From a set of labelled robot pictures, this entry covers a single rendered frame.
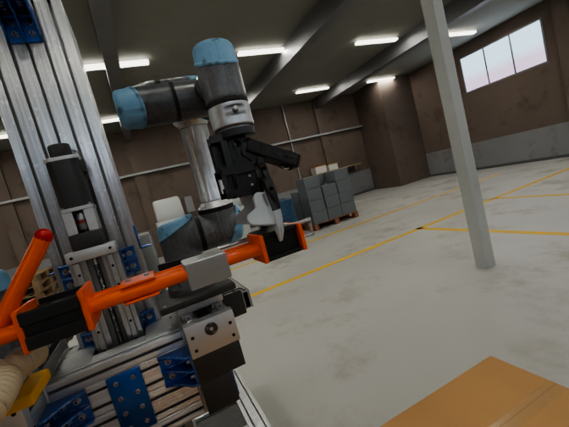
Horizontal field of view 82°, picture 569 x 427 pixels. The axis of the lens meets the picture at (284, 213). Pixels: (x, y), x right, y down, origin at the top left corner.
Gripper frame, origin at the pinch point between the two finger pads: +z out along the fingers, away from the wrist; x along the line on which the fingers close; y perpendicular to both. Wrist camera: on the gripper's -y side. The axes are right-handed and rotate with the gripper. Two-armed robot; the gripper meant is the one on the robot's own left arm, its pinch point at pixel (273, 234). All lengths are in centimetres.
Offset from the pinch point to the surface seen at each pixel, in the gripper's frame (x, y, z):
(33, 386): -6.0, 43.9, 12.4
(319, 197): -607, -336, 47
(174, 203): -713, -33, -25
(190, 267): 3.8, 16.3, 0.4
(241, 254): 3.6, 7.8, 1.1
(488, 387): -10, -56, 66
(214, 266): 3.7, 12.7, 1.5
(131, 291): 3.9, 25.3, 1.1
